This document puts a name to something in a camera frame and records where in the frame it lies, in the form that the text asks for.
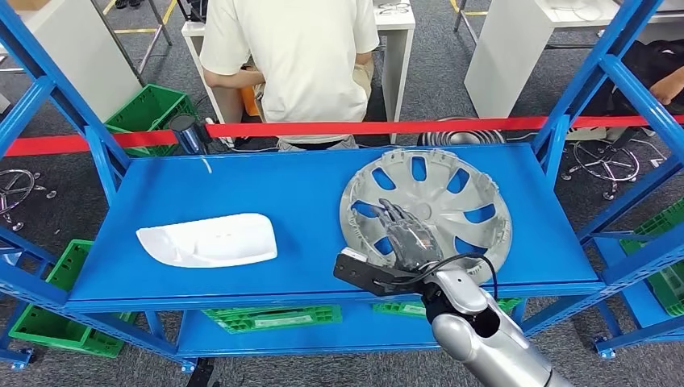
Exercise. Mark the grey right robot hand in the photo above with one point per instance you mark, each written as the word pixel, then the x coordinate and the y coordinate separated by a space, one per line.
pixel 414 245

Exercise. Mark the silver plastic wheel hubcap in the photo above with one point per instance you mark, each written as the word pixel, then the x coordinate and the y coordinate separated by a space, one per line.
pixel 435 184

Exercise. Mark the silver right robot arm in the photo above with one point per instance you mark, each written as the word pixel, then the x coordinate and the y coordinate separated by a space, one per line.
pixel 481 331

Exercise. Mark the red barrier belt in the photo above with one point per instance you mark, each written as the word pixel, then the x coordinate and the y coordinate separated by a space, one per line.
pixel 320 128

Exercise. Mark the white plastic mirror cover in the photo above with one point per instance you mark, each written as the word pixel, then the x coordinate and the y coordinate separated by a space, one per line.
pixel 213 243

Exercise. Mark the chrome swivel chair base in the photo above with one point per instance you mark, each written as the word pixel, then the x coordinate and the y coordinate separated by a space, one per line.
pixel 606 160
pixel 13 187

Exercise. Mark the orange bag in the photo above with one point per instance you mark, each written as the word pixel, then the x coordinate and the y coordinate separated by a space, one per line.
pixel 250 104

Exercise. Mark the person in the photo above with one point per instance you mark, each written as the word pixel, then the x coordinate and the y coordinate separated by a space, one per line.
pixel 299 53
pixel 652 64

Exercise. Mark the robot left foot plate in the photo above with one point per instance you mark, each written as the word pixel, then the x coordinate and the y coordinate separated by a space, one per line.
pixel 203 374

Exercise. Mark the open green plastic crate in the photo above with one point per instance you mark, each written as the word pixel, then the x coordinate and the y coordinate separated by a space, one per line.
pixel 64 336
pixel 149 109

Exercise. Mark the white cabinet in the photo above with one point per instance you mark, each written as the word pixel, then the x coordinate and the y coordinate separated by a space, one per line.
pixel 80 53

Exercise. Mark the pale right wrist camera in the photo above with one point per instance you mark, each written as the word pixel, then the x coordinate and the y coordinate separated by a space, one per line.
pixel 363 275

